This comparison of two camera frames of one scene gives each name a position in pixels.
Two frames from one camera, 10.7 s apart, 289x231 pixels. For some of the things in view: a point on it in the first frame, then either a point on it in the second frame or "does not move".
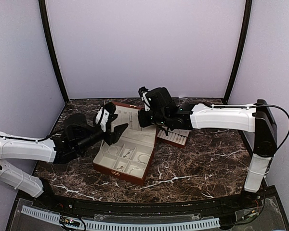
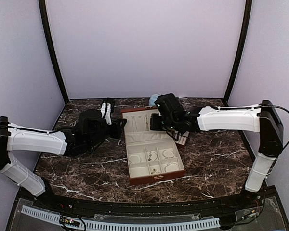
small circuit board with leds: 70,221 does not move
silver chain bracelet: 127,153 → 149,159
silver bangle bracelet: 113,150 → 135,162
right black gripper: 143,121 → 154,125
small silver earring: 121,167 → 154,170
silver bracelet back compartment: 143,158 → 170,157
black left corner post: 43,6 does not move
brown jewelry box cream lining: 128,156 → 151,157
